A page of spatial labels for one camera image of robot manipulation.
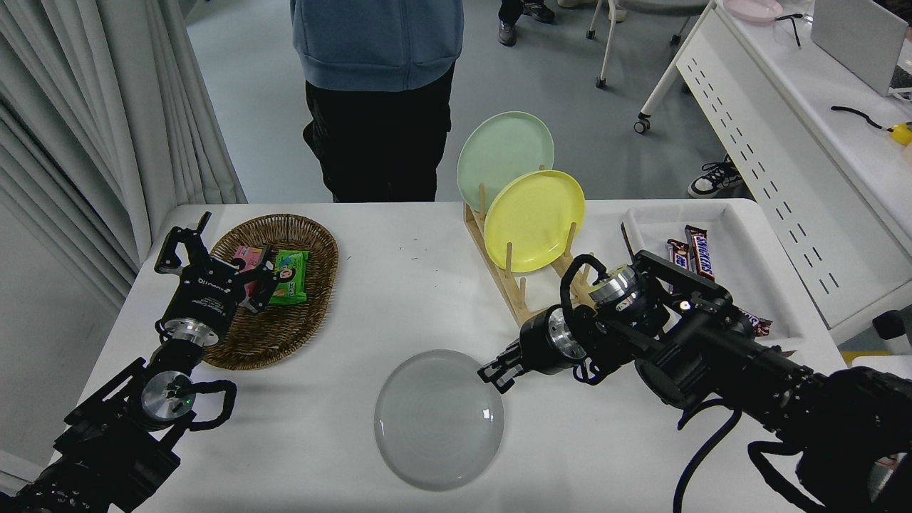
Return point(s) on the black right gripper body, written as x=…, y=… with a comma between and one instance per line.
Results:
x=538, y=345

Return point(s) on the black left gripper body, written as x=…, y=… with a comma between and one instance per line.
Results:
x=206, y=296

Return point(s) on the grey plate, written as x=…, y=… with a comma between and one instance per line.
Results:
x=434, y=427

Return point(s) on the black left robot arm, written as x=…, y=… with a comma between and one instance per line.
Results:
x=107, y=442

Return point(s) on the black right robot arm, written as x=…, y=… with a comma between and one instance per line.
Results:
x=712, y=356

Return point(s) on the wooden plate rack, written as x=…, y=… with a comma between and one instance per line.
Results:
x=516, y=299

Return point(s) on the yellow plate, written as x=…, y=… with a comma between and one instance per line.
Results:
x=531, y=214

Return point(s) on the pale green plate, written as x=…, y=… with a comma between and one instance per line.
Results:
x=502, y=153

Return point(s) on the pink plate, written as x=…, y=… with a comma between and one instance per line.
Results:
x=752, y=8

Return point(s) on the green snack packet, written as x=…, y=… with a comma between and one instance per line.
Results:
x=292, y=278

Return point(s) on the pink snack packet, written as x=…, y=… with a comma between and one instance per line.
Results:
x=246, y=255

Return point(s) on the brown wicker basket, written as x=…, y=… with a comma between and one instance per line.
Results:
x=285, y=335

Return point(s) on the white curtain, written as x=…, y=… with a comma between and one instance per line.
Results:
x=107, y=107

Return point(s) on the Snickers chocolate bar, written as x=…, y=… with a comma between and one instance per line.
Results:
x=677, y=251
x=759, y=326
x=702, y=253

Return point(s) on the white rectangular tray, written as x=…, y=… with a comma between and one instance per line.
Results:
x=662, y=221

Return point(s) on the person's foot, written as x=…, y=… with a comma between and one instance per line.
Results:
x=712, y=184

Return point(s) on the person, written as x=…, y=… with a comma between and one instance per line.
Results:
x=507, y=32
x=377, y=43

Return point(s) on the white wheeled chair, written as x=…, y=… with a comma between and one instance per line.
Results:
x=606, y=43

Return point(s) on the white desk with perforated panel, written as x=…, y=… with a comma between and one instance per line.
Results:
x=784, y=142

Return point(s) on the black cylinder object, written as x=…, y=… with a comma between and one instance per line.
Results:
x=890, y=328

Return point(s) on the yellow round object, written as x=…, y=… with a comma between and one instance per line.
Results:
x=902, y=134

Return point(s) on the grey laptop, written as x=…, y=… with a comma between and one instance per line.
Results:
x=855, y=35

